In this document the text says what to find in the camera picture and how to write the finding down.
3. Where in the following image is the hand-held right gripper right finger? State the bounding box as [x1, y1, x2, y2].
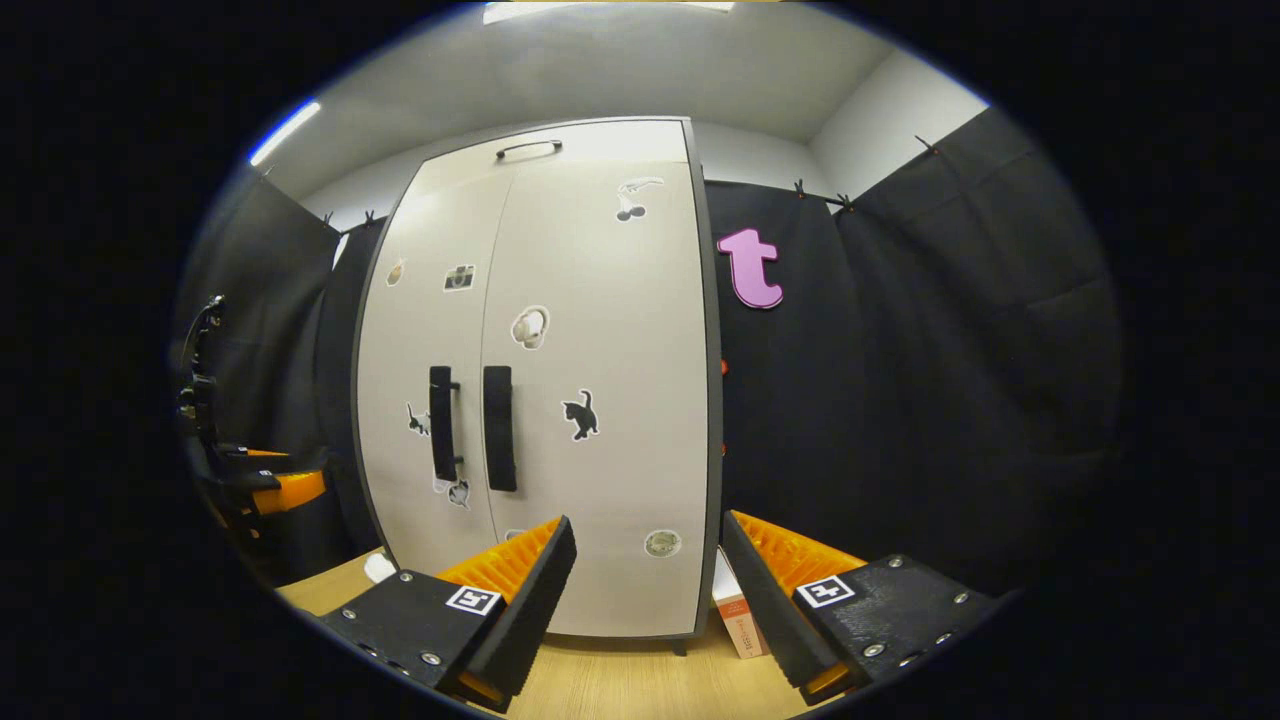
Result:
[720, 510, 1001, 706]

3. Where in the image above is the black door handle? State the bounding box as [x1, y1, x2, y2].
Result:
[483, 366, 518, 492]
[429, 366, 463, 483]

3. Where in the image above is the large ceiling light panel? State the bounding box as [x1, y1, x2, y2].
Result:
[483, 0, 736, 26]

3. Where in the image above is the white shoe cabinet door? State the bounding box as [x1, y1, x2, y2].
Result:
[480, 160, 713, 638]
[355, 175, 513, 576]

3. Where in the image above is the white shoe cabinet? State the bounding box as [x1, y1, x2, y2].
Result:
[350, 115, 726, 656]

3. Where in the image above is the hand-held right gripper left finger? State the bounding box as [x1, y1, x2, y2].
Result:
[320, 515, 579, 713]

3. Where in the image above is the orange and white box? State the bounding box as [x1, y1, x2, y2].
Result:
[712, 548, 771, 659]

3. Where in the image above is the black backdrop cloth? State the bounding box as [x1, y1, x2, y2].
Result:
[175, 105, 1126, 601]

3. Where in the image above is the narrow ceiling light strip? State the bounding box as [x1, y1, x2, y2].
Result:
[248, 100, 323, 166]

